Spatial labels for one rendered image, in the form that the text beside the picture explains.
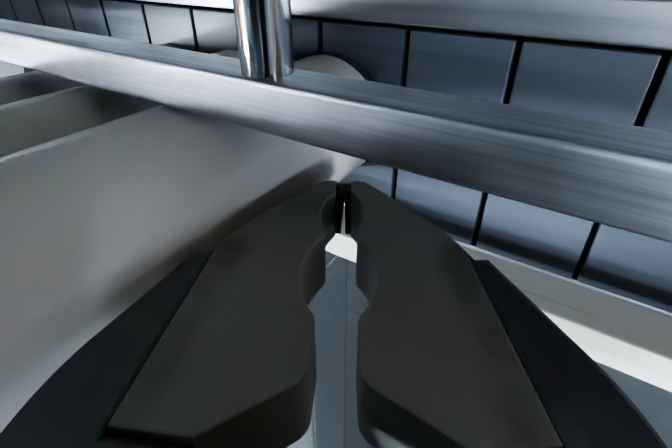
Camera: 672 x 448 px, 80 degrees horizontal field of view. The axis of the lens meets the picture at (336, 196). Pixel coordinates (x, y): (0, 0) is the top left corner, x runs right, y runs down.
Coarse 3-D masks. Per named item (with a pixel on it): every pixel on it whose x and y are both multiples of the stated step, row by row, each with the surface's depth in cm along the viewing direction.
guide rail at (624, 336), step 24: (336, 240) 16; (504, 264) 15; (528, 288) 14; (552, 288) 14; (576, 288) 14; (552, 312) 13; (576, 312) 13; (600, 312) 13; (624, 312) 13; (648, 312) 13; (576, 336) 12; (600, 336) 12; (624, 336) 12; (648, 336) 12; (600, 360) 12; (624, 360) 12; (648, 360) 12
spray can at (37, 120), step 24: (48, 96) 13; (72, 96) 13; (96, 96) 13; (120, 96) 14; (0, 120) 11; (24, 120) 12; (48, 120) 12; (72, 120) 12; (96, 120) 13; (0, 144) 11; (24, 144) 11
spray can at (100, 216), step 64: (320, 64) 15; (128, 128) 10; (192, 128) 10; (0, 192) 7; (64, 192) 8; (128, 192) 8; (192, 192) 9; (256, 192) 11; (0, 256) 7; (64, 256) 7; (128, 256) 8; (0, 320) 6; (64, 320) 7; (0, 384) 7
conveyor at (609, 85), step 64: (0, 0) 30; (64, 0) 25; (128, 0) 28; (384, 64) 16; (448, 64) 14; (512, 64) 13; (576, 64) 12; (640, 64) 11; (384, 192) 18; (448, 192) 17; (512, 256) 16; (576, 256) 15; (640, 256) 14
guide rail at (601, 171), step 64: (64, 64) 12; (128, 64) 11; (192, 64) 10; (256, 128) 9; (320, 128) 8; (384, 128) 7; (448, 128) 7; (512, 128) 6; (576, 128) 6; (640, 128) 6; (512, 192) 7; (576, 192) 6; (640, 192) 6
